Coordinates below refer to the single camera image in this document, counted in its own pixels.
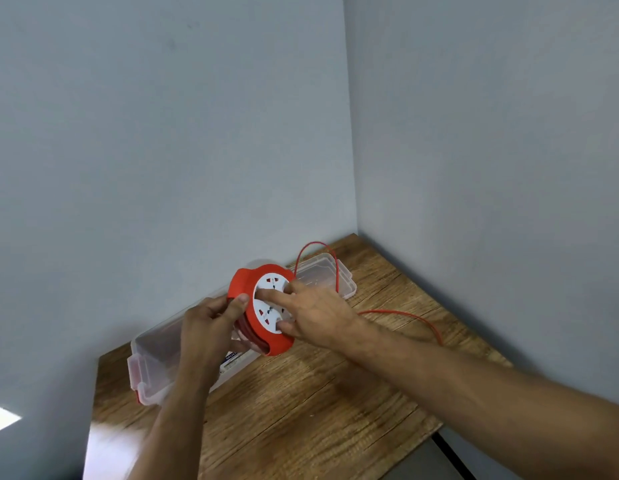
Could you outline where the person's left forearm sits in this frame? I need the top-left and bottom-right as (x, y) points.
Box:
(127, 374), (220, 480)

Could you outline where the clear plastic lid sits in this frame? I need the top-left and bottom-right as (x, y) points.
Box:
(289, 252), (358, 301)

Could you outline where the person's right forearm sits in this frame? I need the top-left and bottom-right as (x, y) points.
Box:
(349, 324), (619, 480)

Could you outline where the person's left hand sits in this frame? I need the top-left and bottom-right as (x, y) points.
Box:
(179, 293), (251, 385)

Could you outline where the person's right hand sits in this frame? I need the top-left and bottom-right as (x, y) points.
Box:
(254, 280), (376, 358)

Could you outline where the clear plastic box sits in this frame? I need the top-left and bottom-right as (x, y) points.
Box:
(127, 284), (263, 407)

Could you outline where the white window sill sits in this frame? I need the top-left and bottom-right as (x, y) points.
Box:
(0, 402), (23, 437)

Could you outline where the red extension cord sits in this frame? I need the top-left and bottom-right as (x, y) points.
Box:
(293, 241), (444, 347)

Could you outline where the red and white cable reel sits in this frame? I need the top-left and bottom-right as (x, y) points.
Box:
(226, 263), (298, 357)

